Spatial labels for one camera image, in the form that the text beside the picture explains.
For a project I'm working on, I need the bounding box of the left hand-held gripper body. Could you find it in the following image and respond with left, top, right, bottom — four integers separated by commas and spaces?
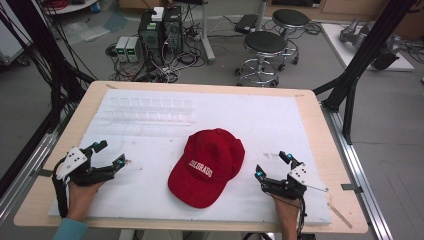
54, 146, 116, 187

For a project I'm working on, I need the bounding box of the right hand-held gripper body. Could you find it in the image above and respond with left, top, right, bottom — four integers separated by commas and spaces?
261, 161, 330, 201

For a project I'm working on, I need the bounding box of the red baseball cap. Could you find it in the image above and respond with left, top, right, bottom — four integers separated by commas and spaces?
167, 127, 246, 210

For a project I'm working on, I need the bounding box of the person's right hand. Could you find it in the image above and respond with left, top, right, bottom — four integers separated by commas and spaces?
271, 194, 301, 231

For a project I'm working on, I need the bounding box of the person's left hand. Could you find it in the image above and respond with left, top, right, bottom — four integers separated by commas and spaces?
66, 179, 106, 223

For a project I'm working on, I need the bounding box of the white foam mat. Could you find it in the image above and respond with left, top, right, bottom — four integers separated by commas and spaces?
48, 88, 333, 225

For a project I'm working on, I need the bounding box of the thin wooden stick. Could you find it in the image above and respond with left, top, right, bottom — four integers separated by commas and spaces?
327, 202, 354, 230

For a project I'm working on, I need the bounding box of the clear plastic compartment tray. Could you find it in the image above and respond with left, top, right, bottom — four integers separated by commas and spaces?
101, 95, 195, 127

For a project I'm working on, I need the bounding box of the white power supply box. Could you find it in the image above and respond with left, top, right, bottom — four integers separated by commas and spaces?
125, 36, 144, 63
114, 35, 130, 63

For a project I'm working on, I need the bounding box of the clear plastic sheet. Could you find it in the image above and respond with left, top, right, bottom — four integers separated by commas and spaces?
61, 19, 111, 44

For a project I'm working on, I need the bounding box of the black round stool chrome base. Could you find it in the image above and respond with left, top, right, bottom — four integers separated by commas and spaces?
271, 8, 311, 66
234, 30, 288, 88

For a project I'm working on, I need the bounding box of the black computer tower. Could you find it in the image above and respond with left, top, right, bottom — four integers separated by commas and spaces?
137, 11, 166, 66
162, 5, 184, 56

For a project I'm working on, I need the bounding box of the white floor platform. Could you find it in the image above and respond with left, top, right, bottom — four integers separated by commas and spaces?
320, 22, 415, 72

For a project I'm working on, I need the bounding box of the round white table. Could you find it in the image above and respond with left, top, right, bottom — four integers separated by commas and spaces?
43, 0, 99, 16

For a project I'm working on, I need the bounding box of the black flat case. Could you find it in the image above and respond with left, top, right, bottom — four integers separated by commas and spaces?
234, 13, 259, 34

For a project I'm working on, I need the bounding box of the grey metal stand leg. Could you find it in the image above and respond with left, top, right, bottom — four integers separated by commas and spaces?
199, 0, 217, 64

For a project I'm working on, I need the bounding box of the white power adapter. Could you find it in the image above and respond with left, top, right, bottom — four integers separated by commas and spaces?
151, 6, 165, 23

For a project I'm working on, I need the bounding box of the grey metal pole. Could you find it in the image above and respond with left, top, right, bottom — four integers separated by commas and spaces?
255, 0, 269, 33

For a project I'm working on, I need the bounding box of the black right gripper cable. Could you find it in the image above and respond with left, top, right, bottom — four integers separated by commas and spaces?
297, 196, 310, 240

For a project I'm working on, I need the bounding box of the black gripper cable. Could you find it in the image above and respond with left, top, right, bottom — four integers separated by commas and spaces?
51, 156, 73, 219
297, 196, 310, 240

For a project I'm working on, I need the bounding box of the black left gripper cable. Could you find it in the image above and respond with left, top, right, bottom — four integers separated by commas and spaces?
51, 156, 73, 219

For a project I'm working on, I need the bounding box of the aluminium rail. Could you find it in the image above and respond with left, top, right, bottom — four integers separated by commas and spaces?
0, 129, 60, 221
321, 103, 394, 240

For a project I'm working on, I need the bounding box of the tangle of black floor cables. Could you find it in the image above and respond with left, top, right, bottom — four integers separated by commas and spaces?
104, 39, 208, 84

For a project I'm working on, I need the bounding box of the black frame post with cables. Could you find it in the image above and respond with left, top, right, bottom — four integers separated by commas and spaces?
0, 0, 98, 134

